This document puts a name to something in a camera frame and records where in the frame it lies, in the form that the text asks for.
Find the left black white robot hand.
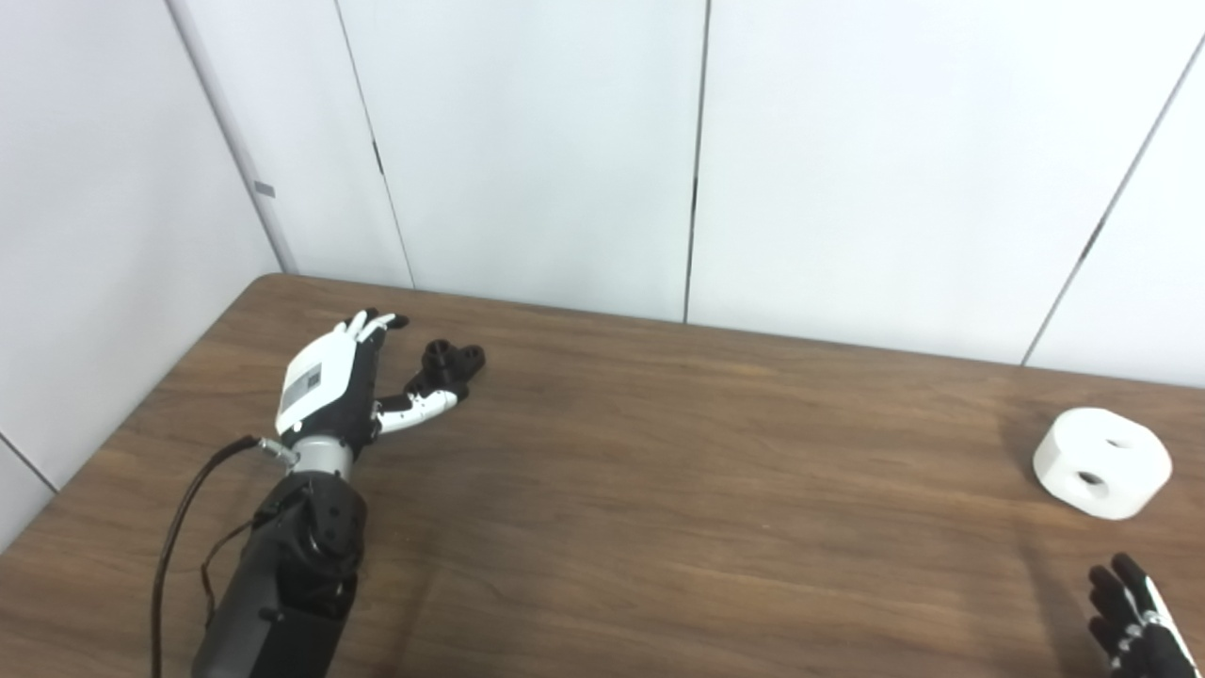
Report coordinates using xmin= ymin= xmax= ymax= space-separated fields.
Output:
xmin=274 ymin=309 xmax=469 ymax=445

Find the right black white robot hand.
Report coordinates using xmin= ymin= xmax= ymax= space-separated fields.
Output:
xmin=1087 ymin=553 xmax=1201 ymax=678

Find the black flanged holder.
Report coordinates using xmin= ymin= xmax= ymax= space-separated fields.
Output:
xmin=405 ymin=340 xmax=487 ymax=401

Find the round white piece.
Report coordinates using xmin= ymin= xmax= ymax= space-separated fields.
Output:
xmin=1032 ymin=407 xmax=1174 ymax=521

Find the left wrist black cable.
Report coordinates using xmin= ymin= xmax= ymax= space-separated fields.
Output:
xmin=151 ymin=435 xmax=283 ymax=678

